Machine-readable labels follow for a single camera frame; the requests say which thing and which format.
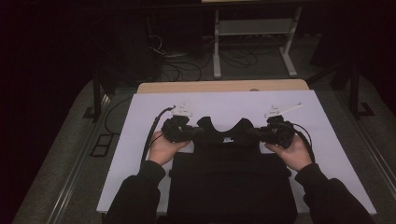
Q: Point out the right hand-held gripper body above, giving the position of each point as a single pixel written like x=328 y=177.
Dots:
x=278 y=132

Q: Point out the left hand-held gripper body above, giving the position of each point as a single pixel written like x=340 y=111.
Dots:
x=176 y=129

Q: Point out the black tank top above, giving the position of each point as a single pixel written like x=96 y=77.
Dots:
x=230 y=183

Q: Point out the person's left hand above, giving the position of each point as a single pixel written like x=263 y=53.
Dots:
x=162 y=151

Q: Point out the person's right hand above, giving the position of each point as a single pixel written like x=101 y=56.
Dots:
x=294 y=157

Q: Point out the white board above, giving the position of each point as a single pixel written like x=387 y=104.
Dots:
x=224 y=102

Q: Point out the black metal stand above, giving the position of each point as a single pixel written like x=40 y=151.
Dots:
x=97 y=93
x=355 y=90

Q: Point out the white metal table frame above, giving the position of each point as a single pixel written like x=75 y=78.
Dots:
x=217 y=46

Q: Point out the metal floor rail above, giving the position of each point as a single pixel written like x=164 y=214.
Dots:
x=373 y=147
x=67 y=193

